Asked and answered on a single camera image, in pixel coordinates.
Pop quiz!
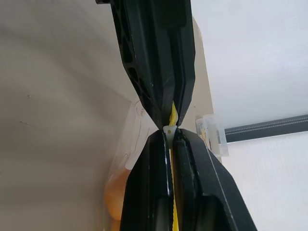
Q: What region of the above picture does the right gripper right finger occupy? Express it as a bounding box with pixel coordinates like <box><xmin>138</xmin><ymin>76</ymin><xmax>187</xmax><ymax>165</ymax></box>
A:
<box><xmin>172</xmin><ymin>128</ymin><xmax>258</xmax><ymax>231</ymax></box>

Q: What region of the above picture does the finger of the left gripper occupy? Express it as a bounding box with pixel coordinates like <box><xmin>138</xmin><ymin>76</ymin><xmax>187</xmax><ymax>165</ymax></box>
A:
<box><xmin>166</xmin><ymin>0</ymin><xmax>196</xmax><ymax>126</ymax></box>
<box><xmin>95</xmin><ymin>0</ymin><xmax>175</xmax><ymax>130</ymax></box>

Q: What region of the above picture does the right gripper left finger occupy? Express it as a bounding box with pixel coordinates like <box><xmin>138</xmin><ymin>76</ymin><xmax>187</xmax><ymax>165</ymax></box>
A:
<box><xmin>119</xmin><ymin>129</ymin><xmax>174</xmax><ymax>231</ymax></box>

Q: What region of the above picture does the orange seeded bread roll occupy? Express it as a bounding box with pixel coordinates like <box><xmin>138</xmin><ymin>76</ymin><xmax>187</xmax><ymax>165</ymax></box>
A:
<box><xmin>104</xmin><ymin>168</ymin><xmax>128</xmax><ymax>221</ymax></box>

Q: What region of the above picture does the clear yellow zipper bag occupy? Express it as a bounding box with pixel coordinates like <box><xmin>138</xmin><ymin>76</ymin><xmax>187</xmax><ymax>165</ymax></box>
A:
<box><xmin>103</xmin><ymin>98</ymin><xmax>180</xmax><ymax>231</ymax></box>

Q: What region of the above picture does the clear plastic box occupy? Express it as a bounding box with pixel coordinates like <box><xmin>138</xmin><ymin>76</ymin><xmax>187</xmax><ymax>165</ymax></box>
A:
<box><xmin>195</xmin><ymin>115</ymin><xmax>229</xmax><ymax>157</ymax></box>

